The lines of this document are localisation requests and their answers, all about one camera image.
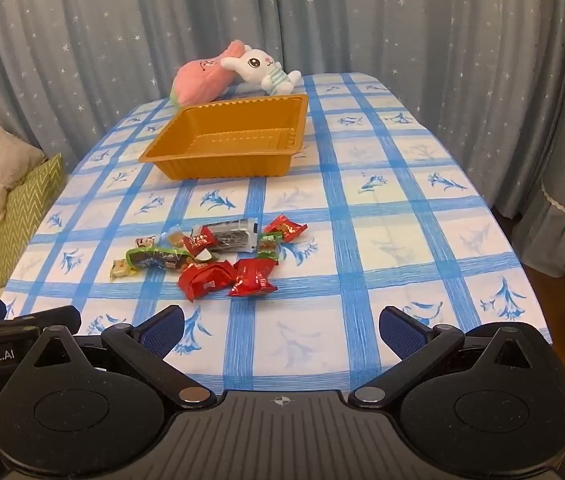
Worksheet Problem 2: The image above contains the red white-print snack packet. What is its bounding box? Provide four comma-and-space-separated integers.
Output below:
182, 225, 220, 257

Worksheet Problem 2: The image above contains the red pillow snack packet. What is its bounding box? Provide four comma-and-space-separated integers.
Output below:
227, 258, 278, 297
177, 261, 237, 302

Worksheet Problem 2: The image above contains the blue lace-trimmed cover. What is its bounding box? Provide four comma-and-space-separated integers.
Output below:
510, 0, 565, 281

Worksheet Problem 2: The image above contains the blue checkered tablecloth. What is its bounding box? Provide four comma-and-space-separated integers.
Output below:
0, 72, 553, 396

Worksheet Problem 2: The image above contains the orange plastic tray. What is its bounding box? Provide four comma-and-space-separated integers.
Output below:
138, 94, 310, 181

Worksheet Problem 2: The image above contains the pink peach plush toy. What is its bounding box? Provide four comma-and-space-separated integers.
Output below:
170, 40, 246, 108

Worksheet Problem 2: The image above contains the small yellow candy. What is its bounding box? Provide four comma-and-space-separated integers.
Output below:
110, 258, 139, 280

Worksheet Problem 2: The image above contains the long green-edged snack packet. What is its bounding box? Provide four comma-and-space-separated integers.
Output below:
126, 246, 203, 271

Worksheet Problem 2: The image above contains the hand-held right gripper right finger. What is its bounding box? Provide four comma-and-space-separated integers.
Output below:
349, 305, 551, 409

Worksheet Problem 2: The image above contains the blue star-print curtain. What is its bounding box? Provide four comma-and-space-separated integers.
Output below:
0, 0, 565, 221

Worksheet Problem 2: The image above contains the small green candy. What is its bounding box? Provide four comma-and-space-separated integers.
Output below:
256, 233, 283, 262

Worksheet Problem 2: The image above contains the dark silver snack packet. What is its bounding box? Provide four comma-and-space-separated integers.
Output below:
207, 217, 259, 254

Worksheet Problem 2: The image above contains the red gold-print candy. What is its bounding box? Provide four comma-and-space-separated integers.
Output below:
262, 214, 308, 242

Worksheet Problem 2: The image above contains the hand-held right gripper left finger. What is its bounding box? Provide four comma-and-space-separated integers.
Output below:
31, 305, 217, 409

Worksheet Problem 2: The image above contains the white bunny plush toy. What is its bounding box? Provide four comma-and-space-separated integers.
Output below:
220, 46, 303, 96

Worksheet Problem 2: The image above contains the green zigzag cushion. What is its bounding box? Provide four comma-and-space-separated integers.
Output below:
0, 154, 66, 288

